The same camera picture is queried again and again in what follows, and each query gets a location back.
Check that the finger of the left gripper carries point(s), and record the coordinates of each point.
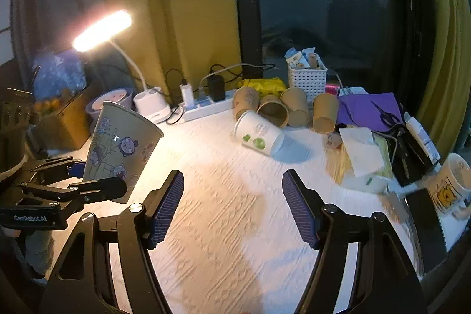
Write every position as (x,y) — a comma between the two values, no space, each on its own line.
(61,168)
(87,192)

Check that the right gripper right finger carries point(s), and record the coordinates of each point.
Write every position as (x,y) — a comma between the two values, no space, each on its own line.
(384,278)

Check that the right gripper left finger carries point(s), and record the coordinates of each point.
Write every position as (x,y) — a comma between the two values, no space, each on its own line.
(81,281)

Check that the cartoon printed brown paper cup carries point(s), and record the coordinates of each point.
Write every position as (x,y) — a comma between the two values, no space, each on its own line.
(121,145)

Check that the white paper cup green logo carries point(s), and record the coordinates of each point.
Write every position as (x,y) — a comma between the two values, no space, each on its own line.
(257,133)

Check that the cardboard box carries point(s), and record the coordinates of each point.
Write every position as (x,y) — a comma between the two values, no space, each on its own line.
(67,129)

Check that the pink inner bowl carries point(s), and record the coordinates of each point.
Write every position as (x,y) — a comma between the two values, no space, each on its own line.
(110,96)

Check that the purple bowl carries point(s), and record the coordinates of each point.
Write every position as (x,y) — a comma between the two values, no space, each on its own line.
(110,102)

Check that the plastic bag of oranges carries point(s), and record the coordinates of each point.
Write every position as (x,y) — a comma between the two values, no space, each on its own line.
(60,76)

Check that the white cartoon mug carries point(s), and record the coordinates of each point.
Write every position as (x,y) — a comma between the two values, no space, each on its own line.
(451,187)

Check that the white power strip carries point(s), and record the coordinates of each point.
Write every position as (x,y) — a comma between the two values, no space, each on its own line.
(208,107)

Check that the white charger plug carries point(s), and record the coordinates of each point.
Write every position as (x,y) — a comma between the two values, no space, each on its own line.
(187,93)

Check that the yellow tissue pack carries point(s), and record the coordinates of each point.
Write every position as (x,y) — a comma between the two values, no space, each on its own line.
(357,159)

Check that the black power adapter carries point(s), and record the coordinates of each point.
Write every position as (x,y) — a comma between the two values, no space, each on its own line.
(216,88)

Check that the black scissors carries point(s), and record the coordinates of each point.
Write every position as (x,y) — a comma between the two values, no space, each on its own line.
(387,118)

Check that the purple cloth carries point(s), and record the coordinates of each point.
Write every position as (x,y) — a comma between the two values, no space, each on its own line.
(357,109)

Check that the yellow snack bag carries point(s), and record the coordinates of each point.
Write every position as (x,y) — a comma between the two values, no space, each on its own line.
(264,86)

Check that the yellow curtain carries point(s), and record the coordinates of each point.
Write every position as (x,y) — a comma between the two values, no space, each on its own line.
(176,5)

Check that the white plastic basket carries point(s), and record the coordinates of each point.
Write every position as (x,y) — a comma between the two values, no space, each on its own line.
(311,81)

